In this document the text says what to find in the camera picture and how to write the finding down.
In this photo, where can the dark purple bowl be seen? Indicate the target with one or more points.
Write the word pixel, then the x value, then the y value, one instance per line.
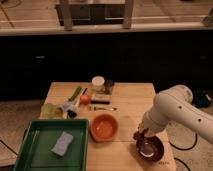
pixel 151 149

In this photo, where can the dark glass jar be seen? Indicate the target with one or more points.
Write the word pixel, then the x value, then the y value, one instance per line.
pixel 109 84

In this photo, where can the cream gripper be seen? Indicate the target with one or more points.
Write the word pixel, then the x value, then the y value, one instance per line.
pixel 145 131

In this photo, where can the green plastic tray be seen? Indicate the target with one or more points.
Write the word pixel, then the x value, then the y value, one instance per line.
pixel 41 135

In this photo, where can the small dark object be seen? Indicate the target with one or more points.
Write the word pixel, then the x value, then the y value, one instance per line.
pixel 71 114

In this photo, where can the white lidded jar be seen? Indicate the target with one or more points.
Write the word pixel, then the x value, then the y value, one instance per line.
pixel 98 83

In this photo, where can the grey blue sponge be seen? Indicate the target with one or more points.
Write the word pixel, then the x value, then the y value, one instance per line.
pixel 62 144

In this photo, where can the yellow green cup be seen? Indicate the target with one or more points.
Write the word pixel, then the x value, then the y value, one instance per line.
pixel 51 111

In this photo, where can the orange tomato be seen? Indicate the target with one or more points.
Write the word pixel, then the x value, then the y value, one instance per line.
pixel 85 99

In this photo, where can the orange red bowl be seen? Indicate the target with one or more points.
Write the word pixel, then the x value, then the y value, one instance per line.
pixel 103 128

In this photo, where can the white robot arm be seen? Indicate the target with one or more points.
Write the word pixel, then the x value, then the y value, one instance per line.
pixel 175 104

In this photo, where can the wooden stand frame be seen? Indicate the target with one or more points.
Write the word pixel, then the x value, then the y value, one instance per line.
pixel 102 13

